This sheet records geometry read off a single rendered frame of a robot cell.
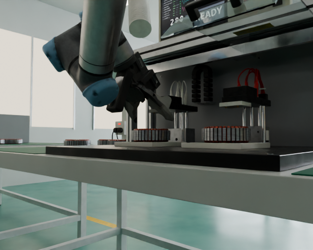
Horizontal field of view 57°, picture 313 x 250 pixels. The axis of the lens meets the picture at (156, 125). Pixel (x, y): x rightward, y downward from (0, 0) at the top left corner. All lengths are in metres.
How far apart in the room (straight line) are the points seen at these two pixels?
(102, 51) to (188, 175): 0.29
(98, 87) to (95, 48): 0.09
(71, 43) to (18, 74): 4.86
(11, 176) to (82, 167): 4.84
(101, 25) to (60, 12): 5.73
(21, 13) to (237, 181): 5.63
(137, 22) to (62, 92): 3.94
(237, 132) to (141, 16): 1.59
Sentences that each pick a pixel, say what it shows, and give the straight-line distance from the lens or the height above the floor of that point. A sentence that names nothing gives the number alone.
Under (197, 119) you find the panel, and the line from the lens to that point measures 1.04.
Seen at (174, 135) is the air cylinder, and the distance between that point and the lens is 0.94.
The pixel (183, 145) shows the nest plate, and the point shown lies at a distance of 0.67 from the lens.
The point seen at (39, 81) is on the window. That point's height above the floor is 1.83.
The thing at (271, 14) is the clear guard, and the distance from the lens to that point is 0.71.
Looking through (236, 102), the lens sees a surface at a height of 0.88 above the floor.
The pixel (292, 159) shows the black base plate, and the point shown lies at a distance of 0.47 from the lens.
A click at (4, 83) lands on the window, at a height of 1.71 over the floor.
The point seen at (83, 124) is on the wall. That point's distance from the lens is 6.08.
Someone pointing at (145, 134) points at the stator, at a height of 0.80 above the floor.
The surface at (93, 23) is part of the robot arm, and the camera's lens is 0.55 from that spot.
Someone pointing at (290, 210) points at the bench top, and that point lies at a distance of 0.38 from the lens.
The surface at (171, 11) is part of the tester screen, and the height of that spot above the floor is 1.22.
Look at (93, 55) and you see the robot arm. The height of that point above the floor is 0.95.
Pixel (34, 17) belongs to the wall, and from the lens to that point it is 5.96.
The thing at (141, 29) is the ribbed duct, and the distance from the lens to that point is 2.16.
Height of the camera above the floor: 0.79
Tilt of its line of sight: 3 degrees up
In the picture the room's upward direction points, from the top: straight up
